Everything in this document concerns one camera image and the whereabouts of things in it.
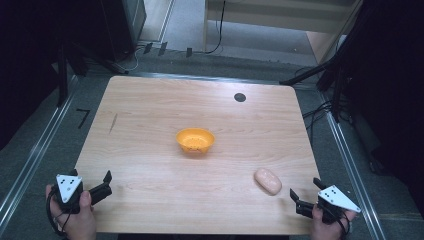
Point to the orange plastic bowl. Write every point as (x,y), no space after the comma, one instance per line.
(195,140)

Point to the black tape piece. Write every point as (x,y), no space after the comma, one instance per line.
(147,48)

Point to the black round table grommet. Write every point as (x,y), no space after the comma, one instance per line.
(240,97)

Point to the person's right hand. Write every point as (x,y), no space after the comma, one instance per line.
(328,230)

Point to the dark cabinet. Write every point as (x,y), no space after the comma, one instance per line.
(125,26)

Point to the person's left hand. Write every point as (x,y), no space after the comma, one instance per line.
(81,220)

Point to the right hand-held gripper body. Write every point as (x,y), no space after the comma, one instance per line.
(328,201)

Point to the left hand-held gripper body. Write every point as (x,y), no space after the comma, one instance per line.
(71,195)

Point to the metal floor rail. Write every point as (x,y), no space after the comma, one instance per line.
(353,166)
(31,160)

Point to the light wooden furniture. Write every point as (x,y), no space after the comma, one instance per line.
(283,15)

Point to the black metal stand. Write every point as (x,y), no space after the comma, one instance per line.
(63,76)
(333,73)

